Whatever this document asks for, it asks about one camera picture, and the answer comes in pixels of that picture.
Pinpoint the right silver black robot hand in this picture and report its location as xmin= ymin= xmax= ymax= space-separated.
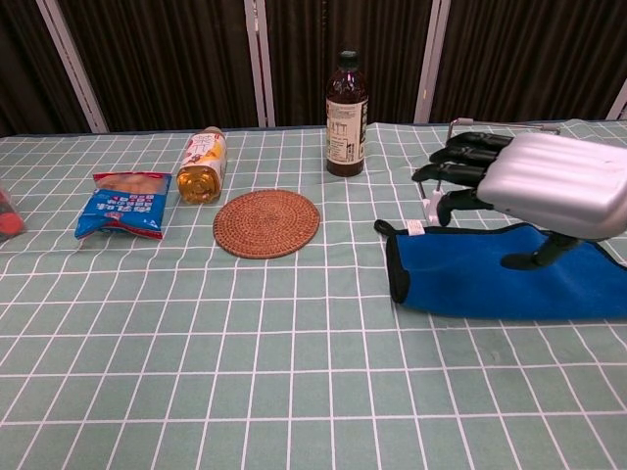
xmin=411 ymin=130 xmax=627 ymax=269

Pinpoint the dark glass bottle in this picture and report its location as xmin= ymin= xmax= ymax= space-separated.
xmin=325 ymin=50 xmax=369 ymax=177

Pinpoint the round woven coaster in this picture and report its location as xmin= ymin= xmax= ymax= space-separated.
xmin=213 ymin=189 xmax=321 ymax=259

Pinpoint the green checked tablecloth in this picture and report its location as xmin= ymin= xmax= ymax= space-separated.
xmin=0 ymin=119 xmax=627 ymax=470

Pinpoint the yellow tea bottle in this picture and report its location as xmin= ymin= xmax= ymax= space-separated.
xmin=175 ymin=125 xmax=229 ymax=206

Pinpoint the blue snack bag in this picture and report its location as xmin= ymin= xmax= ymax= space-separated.
xmin=73 ymin=170 xmax=172 ymax=241

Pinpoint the clear pack of red items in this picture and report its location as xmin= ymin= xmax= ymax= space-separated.
xmin=0 ymin=188 xmax=25 ymax=242

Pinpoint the grey partition post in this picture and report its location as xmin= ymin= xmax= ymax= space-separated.
xmin=36 ymin=0 xmax=109 ymax=133
xmin=605 ymin=80 xmax=627 ymax=121
xmin=243 ymin=0 xmax=276 ymax=128
xmin=413 ymin=0 xmax=452 ymax=124

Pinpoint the metal wire rack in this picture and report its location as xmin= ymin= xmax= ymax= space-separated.
xmin=418 ymin=117 xmax=562 ymax=227

